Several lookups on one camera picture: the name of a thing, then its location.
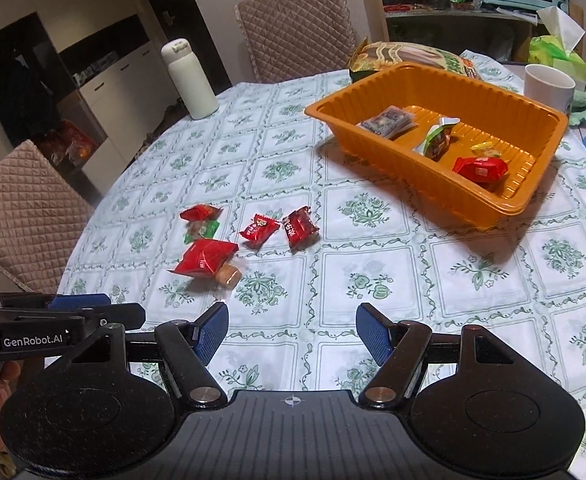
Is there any dark red candy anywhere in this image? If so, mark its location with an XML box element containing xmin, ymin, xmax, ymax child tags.
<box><xmin>281</xmin><ymin>206</ymin><xmax>320</xmax><ymax>251</ymax></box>

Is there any green white snack packet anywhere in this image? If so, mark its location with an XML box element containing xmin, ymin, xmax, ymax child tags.
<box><xmin>413</xmin><ymin>116</ymin><xmax>461</xmax><ymax>160</ymax></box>

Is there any red snack packet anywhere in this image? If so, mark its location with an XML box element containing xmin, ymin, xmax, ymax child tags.
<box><xmin>452</xmin><ymin>156</ymin><xmax>510</xmax><ymax>192</ymax></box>
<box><xmin>173</xmin><ymin>239</ymin><xmax>240</xmax><ymax>278</ymax></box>

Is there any green tissue pack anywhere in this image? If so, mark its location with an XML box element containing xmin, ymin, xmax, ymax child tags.
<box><xmin>529</xmin><ymin>6</ymin><xmax>586</xmax><ymax>81</ymax></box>

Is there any sunflower seed bag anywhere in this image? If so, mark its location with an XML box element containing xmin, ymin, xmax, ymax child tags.
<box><xmin>349</xmin><ymin>40</ymin><xmax>484</xmax><ymax>83</ymax></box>

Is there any caramel clear-wrapped candy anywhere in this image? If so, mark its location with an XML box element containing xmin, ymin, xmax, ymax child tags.
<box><xmin>214</xmin><ymin>265</ymin><xmax>244</xmax><ymax>288</ymax></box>

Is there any quilted beige chair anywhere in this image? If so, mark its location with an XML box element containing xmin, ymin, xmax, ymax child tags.
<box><xmin>235</xmin><ymin>0</ymin><xmax>361</xmax><ymax>83</ymax></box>
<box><xmin>0</xmin><ymin>140</ymin><xmax>96</xmax><ymax>295</ymax></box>

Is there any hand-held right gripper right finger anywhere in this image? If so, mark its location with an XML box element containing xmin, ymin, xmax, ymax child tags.
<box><xmin>357</xmin><ymin>302</ymin><xmax>528</xmax><ymax>409</ymax></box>

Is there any red orange bag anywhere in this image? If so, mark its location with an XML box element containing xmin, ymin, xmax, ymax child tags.
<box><xmin>36</xmin><ymin>120</ymin><xmax>99</xmax><ymax>166</ymax></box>

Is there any white cabinet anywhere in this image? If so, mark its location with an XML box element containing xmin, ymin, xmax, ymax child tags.
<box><xmin>0</xmin><ymin>0</ymin><xmax>184</xmax><ymax>201</ymax></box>

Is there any orange plastic tray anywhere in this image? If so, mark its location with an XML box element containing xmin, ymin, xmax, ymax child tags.
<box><xmin>304</xmin><ymin>61</ymin><xmax>570</xmax><ymax>226</ymax></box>

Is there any grey snack packet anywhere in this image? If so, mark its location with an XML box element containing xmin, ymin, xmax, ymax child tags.
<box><xmin>357</xmin><ymin>106</ymin><xmax>416</xmax><ymax>140</ymax></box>

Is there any dark jacket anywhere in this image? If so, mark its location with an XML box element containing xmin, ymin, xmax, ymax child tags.
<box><xmin>0</xmin><ymin>42</ymin><xmax>61</xmax><ymax>141</ymax></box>

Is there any wooden shelf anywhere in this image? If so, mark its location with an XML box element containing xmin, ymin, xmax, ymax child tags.
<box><xmin>360</xmin><ymin>0</ymin><xmax>586</xmax><ymax>66</ymax></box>

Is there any green cloth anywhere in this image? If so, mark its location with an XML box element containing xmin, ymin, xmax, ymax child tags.
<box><xmin>568</xmin><ymin>87</ymin><xmax>586</xmax><ymax>126</ymax></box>

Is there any row of shoes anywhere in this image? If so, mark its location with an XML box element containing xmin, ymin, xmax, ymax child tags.
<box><xmin>140</xmin><ymin>97</ymin><xmax>186</xmax><ymax>148</ymax></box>

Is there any white insulated bottle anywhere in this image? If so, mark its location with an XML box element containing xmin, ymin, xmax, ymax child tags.
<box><xmin>161</xmin><ymin>38</ymin><xmax>219</xmax><ymax>120</ymax></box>

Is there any green candy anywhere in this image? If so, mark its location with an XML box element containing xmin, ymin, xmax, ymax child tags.
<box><xmin>185</xmin><ymin>220</ymin><xmax>221</xmax><ymax>241</ymax></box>

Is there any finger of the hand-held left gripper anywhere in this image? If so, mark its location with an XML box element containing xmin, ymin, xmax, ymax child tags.
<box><xmin>0</xmin><ymin>293</ymin><xmax>112</xmax><ymax>321</ymax></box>
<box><xmin>86</xmin><ymin>302</ymin><xmax>146</xmax><ymax>333</ymax></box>

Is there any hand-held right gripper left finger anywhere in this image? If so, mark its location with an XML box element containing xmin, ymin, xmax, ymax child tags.
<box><xmin>48</xmin><ymin>302</ymin><xmax>230</xmax><ymax>409</ymax></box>

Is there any floral tablecloth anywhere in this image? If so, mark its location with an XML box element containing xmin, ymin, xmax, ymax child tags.
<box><xmin>58</xmin><ymin>50</ymin><xmax>586</xmax><ymax>480</ymax></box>

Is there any white printed mug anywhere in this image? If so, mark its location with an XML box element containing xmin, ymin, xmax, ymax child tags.
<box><xmin>524</xmin><ymin>65</ymin><xmax>576</xmax><ymax>115</ymax></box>

